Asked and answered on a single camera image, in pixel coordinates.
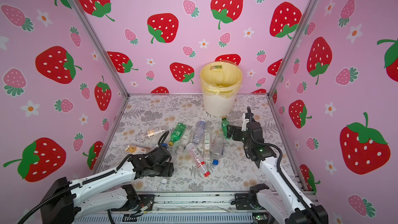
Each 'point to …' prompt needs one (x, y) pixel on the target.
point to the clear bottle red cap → (198, 158)
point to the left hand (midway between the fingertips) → (170, 170)
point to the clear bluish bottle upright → (200, 128)
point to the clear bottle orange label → (155, 131)
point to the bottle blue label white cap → (164, 181)
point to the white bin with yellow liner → (220, 81)
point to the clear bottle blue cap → (217, 144)
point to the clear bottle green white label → (207, 145)
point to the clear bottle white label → (185, 138)
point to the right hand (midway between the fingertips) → (234, 126)
